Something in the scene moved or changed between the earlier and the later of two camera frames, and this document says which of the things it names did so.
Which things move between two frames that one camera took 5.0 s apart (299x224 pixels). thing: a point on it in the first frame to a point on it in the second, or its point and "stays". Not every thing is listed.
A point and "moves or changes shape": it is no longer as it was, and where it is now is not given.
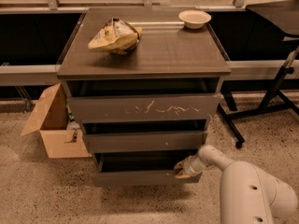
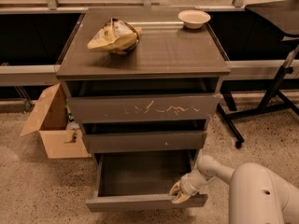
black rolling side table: x=284 y=16 stays
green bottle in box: x=70 y=115 stays
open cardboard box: x=50 y=118 stays
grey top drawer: x=145 y=108 stays
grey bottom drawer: x=121 y=169 moves or changes shape
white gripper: x=189 y=168 to x=188 y=184
